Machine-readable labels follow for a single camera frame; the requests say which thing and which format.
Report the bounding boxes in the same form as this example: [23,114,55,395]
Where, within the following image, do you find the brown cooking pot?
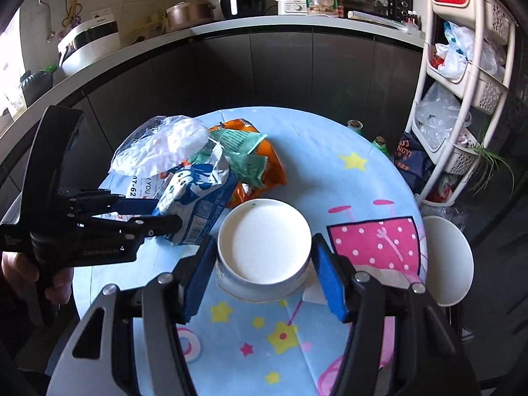
[166,0,215,31]

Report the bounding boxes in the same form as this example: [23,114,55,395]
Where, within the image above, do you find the white round trash bin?
[422,215,474,308]

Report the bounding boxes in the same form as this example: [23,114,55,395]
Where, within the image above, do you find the green spider plant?
[470,143,515,197]

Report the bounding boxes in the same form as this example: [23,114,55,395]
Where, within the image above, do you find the blue white milk carton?
[154,140,238,245]

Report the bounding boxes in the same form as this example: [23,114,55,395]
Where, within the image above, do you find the clear plastic bags on rack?
[415,82,461,150]

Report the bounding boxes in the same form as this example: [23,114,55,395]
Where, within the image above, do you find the white storage rack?
[405,0,516,206]

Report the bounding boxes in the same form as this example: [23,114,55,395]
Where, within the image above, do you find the navy shopping bag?
[393,132,434,194]

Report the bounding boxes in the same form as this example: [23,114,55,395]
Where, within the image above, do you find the clear plastic bag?
[109,115,210,179]

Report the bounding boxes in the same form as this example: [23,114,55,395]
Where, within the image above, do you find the white paper cup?
[216,198,312,303]

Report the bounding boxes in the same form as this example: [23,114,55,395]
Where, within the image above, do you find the white rice cooker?
[57,15,122,77]

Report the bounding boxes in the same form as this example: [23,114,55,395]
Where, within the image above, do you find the white printed paper bag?
[99,173,173,201]

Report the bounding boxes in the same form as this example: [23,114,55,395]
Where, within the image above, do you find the green plastic bottle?
[346,119,363,135]
[372,136,390,157]

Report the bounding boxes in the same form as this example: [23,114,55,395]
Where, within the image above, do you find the person's left hand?
[1,252,74,306]

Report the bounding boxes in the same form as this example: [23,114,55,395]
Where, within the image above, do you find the white small appliance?
[277,0,307,15]

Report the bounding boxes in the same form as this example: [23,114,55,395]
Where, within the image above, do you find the white plastic bags on rack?
[430,20,506,82]

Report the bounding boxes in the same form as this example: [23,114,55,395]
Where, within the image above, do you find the green mint wrapper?
[189,129,268,188]

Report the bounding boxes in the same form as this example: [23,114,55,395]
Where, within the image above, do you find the orange noodle package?
[210,119,287,208]

